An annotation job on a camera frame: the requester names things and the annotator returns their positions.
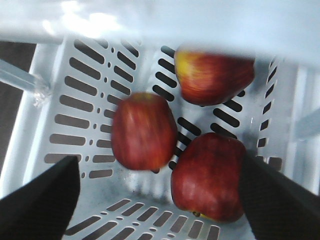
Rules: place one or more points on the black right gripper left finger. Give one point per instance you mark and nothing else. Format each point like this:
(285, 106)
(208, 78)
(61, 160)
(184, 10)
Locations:
(42, 209)

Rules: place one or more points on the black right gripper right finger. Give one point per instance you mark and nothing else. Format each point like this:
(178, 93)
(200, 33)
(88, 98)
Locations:
(276, 207)

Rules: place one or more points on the dark red apple lowest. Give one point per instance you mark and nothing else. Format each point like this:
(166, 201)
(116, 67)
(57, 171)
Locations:
(144, 133)

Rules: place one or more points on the red yellow apple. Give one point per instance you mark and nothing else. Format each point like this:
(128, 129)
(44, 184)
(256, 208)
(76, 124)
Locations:
(208, 79)

